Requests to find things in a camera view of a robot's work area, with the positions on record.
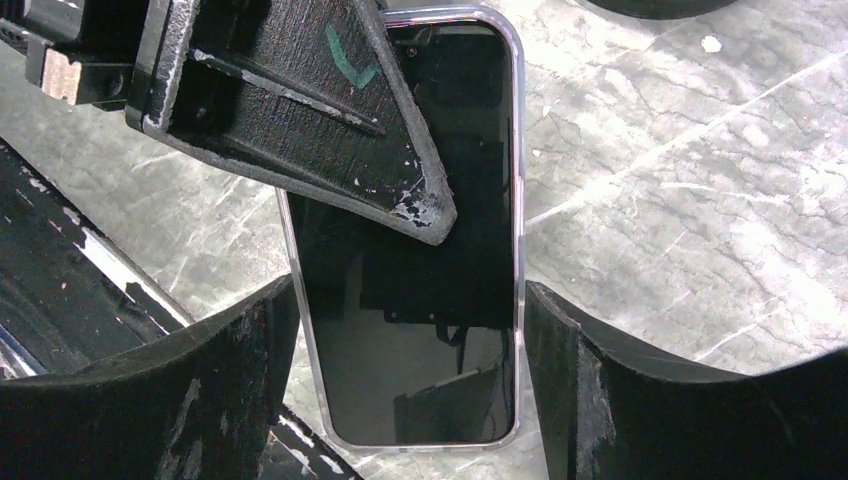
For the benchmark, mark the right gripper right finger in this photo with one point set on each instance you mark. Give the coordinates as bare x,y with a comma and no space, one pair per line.
612,406

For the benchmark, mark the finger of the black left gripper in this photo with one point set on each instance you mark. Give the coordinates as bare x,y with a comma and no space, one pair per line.
305,96

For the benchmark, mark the phone with pink case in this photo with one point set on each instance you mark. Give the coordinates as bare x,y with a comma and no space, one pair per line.
415,347

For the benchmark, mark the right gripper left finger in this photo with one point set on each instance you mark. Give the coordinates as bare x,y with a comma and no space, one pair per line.
196,404

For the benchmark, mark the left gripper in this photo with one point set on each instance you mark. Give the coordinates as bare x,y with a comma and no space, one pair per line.
80,52

